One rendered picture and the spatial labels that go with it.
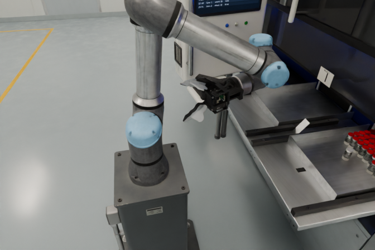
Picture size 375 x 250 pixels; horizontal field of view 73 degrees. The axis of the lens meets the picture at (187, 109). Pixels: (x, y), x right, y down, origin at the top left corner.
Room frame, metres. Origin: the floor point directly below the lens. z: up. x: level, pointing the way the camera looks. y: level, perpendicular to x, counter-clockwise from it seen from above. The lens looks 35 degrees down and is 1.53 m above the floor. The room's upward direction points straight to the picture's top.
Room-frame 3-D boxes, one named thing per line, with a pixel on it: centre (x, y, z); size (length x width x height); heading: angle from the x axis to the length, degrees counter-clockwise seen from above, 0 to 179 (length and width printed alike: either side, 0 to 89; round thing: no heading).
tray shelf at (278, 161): (0.76, -0.46, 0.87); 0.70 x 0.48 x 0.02; 12
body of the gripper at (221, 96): (0.71, -0.11, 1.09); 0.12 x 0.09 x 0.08; 119
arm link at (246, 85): (0.76, -0.18, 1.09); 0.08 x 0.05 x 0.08; 29
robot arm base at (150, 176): (0.65, 0.15, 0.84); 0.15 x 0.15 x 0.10
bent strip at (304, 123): (0.75, -0.39, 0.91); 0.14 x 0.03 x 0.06; 101
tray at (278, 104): (0.94, -0.50, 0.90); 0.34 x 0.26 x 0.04; 102
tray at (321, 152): (0.61, -0.57, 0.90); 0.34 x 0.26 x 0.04; 102
